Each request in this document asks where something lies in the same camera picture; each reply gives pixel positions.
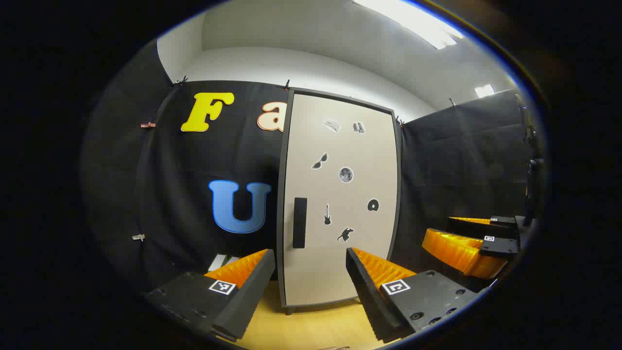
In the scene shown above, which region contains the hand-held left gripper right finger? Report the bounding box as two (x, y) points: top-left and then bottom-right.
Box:
(346, 247), (479, 343)

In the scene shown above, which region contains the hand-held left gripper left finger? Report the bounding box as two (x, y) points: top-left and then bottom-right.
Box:
(143, 249), (276, 342)

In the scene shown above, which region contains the beige cabinet door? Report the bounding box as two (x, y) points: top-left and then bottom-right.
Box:
(283, 92), (397, 307)

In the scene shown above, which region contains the black door handle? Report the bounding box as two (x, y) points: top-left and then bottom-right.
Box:
(293, 197), (308, 249)

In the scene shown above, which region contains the black backdrop cloth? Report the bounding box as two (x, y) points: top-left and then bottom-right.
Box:
(80, 39), (535, 297)

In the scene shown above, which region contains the long ceiling light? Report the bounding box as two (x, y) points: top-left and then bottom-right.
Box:
(354, 0), (463, 50)

